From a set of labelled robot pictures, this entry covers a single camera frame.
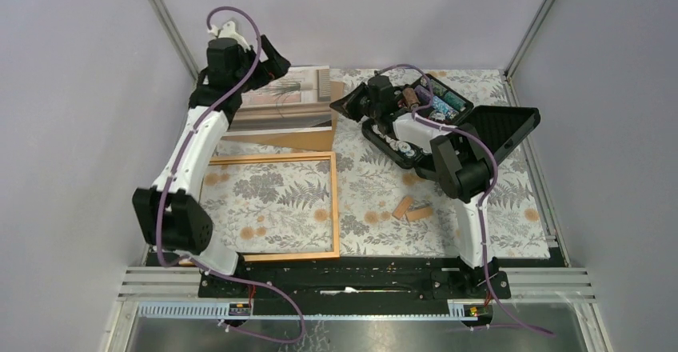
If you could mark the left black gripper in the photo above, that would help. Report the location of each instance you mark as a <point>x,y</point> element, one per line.
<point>274,67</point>

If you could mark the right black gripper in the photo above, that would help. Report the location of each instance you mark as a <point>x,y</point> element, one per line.
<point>347,105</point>

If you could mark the printed photo of plant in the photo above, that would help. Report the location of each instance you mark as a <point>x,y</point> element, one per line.
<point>301,84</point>

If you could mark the brown cardboard backing board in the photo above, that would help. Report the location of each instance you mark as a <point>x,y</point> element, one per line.
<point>312,137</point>

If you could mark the wooden picture frame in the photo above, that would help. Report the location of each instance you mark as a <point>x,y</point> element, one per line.
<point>275,207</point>

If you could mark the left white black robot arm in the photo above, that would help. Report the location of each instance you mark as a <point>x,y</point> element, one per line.
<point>169,213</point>

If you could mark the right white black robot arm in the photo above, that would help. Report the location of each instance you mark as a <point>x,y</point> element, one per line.
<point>465,171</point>

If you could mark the small wooden block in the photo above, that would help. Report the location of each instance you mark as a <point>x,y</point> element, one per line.
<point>402,207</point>
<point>419,214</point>

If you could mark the black poker chip case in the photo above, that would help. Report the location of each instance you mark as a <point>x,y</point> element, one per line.
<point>476,122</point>

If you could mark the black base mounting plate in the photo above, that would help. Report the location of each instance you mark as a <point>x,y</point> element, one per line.
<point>349,283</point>

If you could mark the aluminium rail frame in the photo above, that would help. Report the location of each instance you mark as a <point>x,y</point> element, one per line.
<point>550,309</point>

